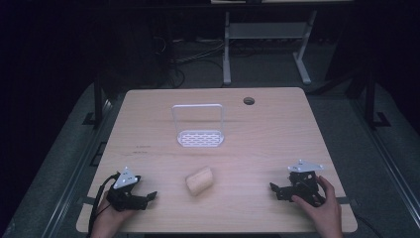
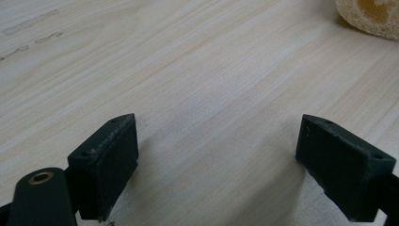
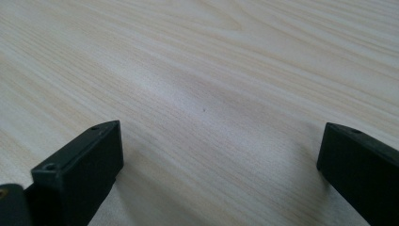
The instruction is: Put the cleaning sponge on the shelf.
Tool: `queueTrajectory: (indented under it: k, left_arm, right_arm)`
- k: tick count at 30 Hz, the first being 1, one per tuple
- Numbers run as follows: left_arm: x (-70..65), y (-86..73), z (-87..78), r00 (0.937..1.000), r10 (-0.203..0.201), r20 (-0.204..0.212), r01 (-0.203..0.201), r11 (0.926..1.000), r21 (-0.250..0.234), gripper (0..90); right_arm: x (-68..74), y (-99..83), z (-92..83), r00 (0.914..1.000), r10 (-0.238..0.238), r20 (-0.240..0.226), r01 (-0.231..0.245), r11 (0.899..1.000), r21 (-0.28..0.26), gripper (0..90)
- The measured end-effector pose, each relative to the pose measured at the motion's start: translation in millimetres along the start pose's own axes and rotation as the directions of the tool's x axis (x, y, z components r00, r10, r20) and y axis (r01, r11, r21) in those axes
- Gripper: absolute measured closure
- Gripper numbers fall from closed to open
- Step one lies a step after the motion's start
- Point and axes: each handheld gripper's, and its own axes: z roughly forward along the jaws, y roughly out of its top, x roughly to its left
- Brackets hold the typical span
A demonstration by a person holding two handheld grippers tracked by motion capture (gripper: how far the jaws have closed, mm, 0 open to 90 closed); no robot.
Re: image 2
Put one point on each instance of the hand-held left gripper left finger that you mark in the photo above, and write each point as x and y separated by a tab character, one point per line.
103	169

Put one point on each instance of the beige loofah sponge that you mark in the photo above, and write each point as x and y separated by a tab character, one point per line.
371	17

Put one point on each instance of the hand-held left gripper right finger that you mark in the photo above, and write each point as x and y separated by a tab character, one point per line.
342	169

